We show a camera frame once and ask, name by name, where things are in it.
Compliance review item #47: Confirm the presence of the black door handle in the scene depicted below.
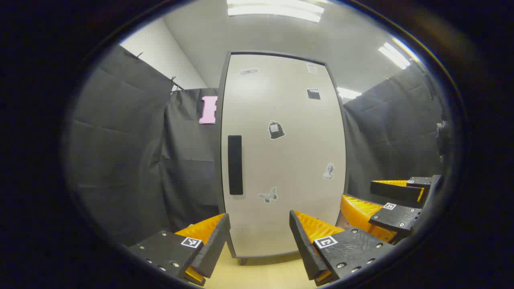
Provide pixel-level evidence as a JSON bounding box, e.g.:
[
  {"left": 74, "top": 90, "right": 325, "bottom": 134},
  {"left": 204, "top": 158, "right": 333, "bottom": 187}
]
[{"left": 228, "top": 135, "right": 244, "bottom": 196}]

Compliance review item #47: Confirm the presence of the grey cabinet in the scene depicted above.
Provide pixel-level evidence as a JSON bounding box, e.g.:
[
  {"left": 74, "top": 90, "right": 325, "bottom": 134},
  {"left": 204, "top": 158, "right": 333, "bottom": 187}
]
[{"left": 215, "top": 50, "right": 350, "bottom": 265}]

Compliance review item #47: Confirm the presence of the black backdrop cloth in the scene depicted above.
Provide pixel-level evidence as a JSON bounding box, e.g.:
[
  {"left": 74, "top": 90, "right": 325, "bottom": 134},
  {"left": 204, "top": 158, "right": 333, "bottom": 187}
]
[{"left": 66, "top": 44, "right": 446, "bottom": 247}]

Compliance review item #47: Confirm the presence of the ceiling light panel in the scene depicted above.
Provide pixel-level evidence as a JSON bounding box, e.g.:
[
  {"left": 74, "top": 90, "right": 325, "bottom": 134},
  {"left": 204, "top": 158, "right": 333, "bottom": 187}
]
[
  {"left": 337, "top": 87, "right": 362, "bottom": 100},
  {"left": 226, "top": 0, "right": 325, "bottom": 23},
  {"left": 378, "top": 42, "right": 411, "bottom": 70}
]

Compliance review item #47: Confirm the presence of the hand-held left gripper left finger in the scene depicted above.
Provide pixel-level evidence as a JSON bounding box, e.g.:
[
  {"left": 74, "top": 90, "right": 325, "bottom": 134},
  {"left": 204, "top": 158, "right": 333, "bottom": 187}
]
[{"left": 128, "top": 213, "right": 232, "bottom": 287}]

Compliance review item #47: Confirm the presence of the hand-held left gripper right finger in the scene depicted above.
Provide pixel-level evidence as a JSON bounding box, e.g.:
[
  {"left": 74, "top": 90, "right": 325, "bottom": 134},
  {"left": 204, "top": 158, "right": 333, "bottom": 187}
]
[{"left": 289, "top": 210, "right": 397, "bottom": 287}]

